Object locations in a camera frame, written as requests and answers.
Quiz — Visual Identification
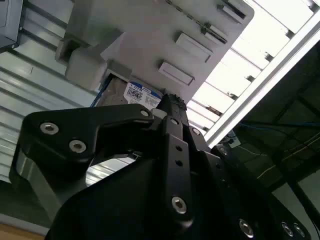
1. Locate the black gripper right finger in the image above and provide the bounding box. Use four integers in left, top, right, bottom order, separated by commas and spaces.
171, 95, 261, 240

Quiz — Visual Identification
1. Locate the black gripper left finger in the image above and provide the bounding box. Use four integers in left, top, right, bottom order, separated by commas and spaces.
9, 92, 195, 230

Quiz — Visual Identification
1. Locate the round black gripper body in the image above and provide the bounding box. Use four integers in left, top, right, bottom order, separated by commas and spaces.
44, 149, 315, 240

